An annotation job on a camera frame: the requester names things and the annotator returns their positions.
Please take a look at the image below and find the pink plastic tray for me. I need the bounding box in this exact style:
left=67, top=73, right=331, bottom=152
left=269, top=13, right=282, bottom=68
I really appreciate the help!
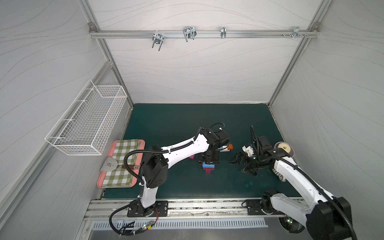
left=96, top=139, right=146, bottom=189

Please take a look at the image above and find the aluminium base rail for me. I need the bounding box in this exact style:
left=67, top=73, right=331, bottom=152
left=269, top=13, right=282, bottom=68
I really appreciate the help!
left=85, top=197, right=307, bottom=221

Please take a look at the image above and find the cream ring toy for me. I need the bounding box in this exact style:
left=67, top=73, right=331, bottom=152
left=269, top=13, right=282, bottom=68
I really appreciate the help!
left=277, top=142, right=292, bottom=154

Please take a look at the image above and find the metal bracket right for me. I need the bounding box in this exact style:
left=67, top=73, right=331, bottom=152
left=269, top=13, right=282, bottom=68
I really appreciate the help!
left=282, top=27, right=309, bottom=39

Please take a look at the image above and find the metal u-bolt clamp middle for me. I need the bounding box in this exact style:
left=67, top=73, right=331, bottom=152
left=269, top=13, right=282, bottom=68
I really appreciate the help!
left=183, top=26, right=197, bottom=42

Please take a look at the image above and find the white wire basket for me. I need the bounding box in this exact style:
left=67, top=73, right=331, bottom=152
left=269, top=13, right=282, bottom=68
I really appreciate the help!
left=45, top=80, right=127, bottom=156

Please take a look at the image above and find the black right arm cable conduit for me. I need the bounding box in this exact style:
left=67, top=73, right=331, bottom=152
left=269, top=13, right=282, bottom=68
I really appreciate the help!
left=260, top=155, right=358, bottom=240

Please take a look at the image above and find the aluminium top crossbar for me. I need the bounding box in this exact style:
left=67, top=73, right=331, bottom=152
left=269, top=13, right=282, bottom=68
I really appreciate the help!
left=90, top=29, right=321, bottom=39

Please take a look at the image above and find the metal u-bolt clamp left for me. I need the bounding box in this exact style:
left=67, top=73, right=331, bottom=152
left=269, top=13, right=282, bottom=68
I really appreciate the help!
left=152, top=33, right=164, bottom=51

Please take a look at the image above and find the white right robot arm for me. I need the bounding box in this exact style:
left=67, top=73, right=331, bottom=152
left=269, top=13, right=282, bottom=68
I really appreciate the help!
left=230, top=136, right=357, bottom=240

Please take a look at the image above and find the metal bracket small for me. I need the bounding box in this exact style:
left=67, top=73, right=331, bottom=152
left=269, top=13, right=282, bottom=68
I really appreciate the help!
left=221, top=27, right=227, bottom=39

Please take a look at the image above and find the grey ribbed mug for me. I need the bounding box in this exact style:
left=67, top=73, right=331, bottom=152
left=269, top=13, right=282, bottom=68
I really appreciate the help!
left=272, top=168, right=286, bottom=182

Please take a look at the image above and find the mauve bowl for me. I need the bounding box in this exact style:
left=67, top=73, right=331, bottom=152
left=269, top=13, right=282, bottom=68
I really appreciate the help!
left=275, top=142, right=295, bottom=158

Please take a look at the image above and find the metal u-bolt clamp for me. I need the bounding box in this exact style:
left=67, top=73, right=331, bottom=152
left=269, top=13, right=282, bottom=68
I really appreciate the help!
left=152, top=33, right=164, bottom=51
left=183, top=26, right=197, bottom=42

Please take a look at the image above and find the white slotted cable duct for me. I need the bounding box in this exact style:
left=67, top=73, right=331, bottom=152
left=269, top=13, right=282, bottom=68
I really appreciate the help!
left=92, top=218, right=268, bottom=231

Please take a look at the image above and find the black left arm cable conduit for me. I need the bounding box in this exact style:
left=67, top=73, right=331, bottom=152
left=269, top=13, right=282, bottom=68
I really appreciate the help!
left=123, top=127, right=205, bottom=185

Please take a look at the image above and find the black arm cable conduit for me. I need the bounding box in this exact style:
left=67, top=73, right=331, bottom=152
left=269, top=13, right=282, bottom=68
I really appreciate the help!
left=260, top=155, right=358, bottom=240
left=123, top=127, right=205, bottom=185

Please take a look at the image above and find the light blue long lego brick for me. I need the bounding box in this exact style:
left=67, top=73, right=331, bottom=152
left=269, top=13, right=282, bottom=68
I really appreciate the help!
left=202, top=163, right=215, bottom=169

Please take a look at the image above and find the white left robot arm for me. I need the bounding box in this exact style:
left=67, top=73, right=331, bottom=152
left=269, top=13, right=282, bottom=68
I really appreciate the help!
left=140, top=128, right=230, bottom=209

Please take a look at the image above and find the green checkered cloth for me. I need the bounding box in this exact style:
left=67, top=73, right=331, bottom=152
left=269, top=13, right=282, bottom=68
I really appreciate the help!
left=103, top=138, right=141, bottom=187

